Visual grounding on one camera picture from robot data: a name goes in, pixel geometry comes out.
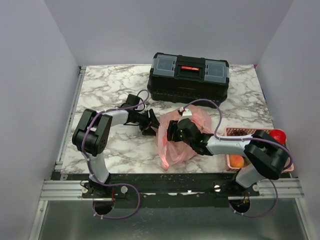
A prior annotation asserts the silver aluminium frame rail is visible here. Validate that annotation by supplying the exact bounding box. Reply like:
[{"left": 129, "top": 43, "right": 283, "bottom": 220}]
[{"left": 40, "top": 180, "right": 83, "bottom": 201}]

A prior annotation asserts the black toolbox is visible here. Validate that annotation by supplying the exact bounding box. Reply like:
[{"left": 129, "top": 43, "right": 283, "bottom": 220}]
[{"left": 147, "top": 52, "right": 230, "bottom": 106}]

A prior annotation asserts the pink plastic basket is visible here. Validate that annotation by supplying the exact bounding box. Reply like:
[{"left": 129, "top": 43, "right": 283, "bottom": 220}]
[{"left": 224, "top": 127, "right": 294, "bottom": 180}]

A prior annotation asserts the black mounting rail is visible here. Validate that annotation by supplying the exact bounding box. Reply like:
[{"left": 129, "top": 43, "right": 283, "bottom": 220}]
[{"left": 81, "top": 173, "right": 259, "bottom": 208}]

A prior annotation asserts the green yellow patterned fake fruit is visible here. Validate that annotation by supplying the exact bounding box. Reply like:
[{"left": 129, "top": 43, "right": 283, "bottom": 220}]
[{"left": 243, "top": 157, "right": 251, "bottom": 166}]

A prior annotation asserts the red fake apple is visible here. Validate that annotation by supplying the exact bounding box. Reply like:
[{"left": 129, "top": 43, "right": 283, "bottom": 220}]
[{"left": 269, "top": 129, "right": 287, "bottom": 145}]

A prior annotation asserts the dark fake grape bunch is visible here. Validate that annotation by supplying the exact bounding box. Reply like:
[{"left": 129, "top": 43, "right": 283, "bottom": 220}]
[{"left": 229, "top": 129, "right": 248, "bottom": 137}]

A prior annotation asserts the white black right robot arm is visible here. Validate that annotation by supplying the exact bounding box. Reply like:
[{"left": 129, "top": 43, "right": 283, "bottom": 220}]
[{"left": 166, "top": 118, "right": 292, "bottom": 196}]

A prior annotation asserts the pink plastic bag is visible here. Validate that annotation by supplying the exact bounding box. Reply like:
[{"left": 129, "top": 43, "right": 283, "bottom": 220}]
[{"left": 156, "top": 104, "right": 212, "bottom": 171}]

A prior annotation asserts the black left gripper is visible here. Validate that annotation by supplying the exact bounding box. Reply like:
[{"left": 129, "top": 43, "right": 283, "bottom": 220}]
[{"left": 132, "top": 109, "right": 164, "bottom": 136}]

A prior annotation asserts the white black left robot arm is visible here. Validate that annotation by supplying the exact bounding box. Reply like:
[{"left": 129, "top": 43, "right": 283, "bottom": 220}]
[{"left": 72, "top": 94, "right": 160, "bottom": 198}]

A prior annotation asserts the orange fake peach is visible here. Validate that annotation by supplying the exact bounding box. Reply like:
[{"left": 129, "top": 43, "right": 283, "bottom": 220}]
[{"left": 229, "top": 155, "right": 245, "bottom": 168}]

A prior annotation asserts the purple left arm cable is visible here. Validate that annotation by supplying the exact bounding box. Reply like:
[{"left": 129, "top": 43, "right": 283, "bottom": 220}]
[{"left": 81, "top": 89, "right": 151, "bottom": 221}]

